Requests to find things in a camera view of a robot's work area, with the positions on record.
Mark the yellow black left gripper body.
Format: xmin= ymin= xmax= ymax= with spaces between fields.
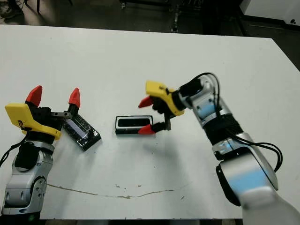
xmin=4 ymin=103 xmax=72 ymax=141

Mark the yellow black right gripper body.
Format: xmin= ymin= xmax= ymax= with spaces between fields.
xmin=145 ymin=80 xmax=186 ymax=131

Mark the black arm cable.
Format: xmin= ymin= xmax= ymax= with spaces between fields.
xmin=194 ymin=72 xmax=284 ymax=173
xmin=0 ymin=138 xmax=28 ymax=168

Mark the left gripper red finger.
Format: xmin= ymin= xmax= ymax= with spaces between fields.
xmin=67 ymin=88 xmax=81 ymax=113
xmin=25 ymin=85 xmax=44 ymax=108

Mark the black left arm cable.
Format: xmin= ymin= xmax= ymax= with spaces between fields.
xmin=0 ymin=138 xmax=28 ymax=168

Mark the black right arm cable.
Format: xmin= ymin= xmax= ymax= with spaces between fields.
xmin=194 ymin=72 xmax=284 ymax=173

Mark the white cabinet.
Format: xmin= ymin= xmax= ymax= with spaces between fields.
xmin=239 ymin=0 xmax=300 ymax=27

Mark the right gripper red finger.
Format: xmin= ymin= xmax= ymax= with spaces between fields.
xmin=137 ymin=124 xmax=157 ymax=136
xmin=138 ymin=95 xmax=155 ymax=108

